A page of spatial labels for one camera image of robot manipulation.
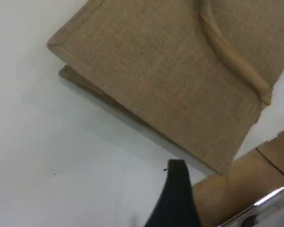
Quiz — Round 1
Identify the brown burlap bag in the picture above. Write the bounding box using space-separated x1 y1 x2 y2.
46 0 284 175

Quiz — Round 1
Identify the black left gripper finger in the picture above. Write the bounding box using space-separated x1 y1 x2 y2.
144 159 201 227

